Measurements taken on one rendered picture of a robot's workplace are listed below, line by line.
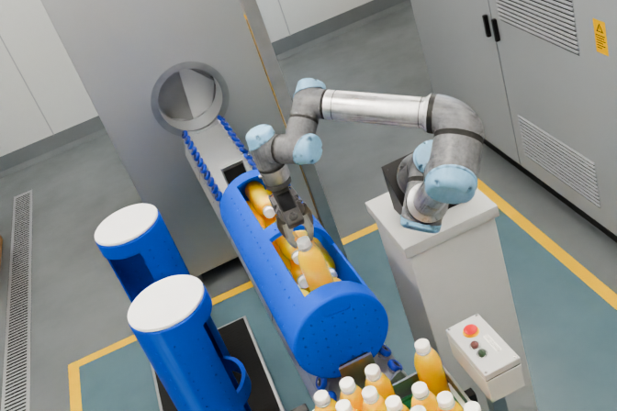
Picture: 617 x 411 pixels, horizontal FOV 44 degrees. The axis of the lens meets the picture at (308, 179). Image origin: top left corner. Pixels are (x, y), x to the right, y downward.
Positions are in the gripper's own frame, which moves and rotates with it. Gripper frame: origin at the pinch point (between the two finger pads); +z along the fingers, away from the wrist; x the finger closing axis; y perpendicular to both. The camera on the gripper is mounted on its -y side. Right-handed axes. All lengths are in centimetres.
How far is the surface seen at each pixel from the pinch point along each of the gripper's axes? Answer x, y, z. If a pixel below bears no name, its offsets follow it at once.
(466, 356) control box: -23, -39, 27
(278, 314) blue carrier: 14.1, 2.4, 20.5
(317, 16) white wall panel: -150, 492, 117
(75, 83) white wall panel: 72, 498, 87
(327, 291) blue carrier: 0.0, -8.4, 12.3
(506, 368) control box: -29, -48, 27
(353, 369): 2.4, -18.5, 32.7
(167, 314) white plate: 46, 43, 32
